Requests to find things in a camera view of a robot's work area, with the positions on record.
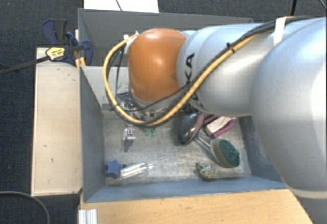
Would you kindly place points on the pale wood flat board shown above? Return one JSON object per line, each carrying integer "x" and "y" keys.
{"x": 56, "y": 128}

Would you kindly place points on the mottled green toy animal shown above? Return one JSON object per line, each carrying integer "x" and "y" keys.
{"x": 205, "y": 170}

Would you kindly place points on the green and yellow round sponge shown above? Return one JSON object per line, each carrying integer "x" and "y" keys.
{"x": 227, "y": 154}

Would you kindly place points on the grey metal bin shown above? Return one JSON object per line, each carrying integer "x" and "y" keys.
{"x": 163, "y": 151}

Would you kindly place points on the pink and white packet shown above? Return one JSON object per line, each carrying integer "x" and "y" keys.
{"x": 219, "y": 126}

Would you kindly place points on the clear plastic bottle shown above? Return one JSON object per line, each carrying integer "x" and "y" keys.
{"x": 135, "y": 170}

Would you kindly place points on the blue star-shaped knob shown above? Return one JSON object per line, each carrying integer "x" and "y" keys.
{"x": 113, "y": 168}

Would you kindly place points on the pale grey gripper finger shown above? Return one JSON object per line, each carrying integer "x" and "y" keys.
{"x": 129, "y": 136}

